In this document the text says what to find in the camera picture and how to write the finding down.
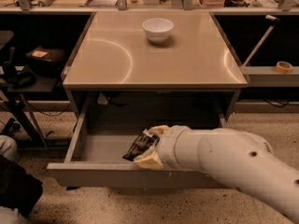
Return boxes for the grey open top drawer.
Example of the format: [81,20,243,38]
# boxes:
[48,94,226,189]

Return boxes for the person's dark clothed leg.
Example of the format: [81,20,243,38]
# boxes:
[0,134,44,224]

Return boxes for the black box with label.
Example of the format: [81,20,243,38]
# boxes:
[25,46,67,77]

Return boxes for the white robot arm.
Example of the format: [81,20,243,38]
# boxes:
[134,126,299,224]

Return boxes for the tan tape roll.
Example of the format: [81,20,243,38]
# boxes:
[276,61,292,74]

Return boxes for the grey drawer cabinet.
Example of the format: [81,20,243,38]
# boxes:
[60,9,250,123]

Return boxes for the white handled stick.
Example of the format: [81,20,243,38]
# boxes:
[242,15,279,66]

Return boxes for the black side stand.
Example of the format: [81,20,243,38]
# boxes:
[0,30,60,151]

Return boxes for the black headphones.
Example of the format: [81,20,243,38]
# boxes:
[2,62,36,89]

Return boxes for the white ceramic bowl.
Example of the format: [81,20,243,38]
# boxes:
[142,18,174,44]

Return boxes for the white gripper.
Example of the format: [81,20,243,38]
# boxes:
[134,125,203,171]

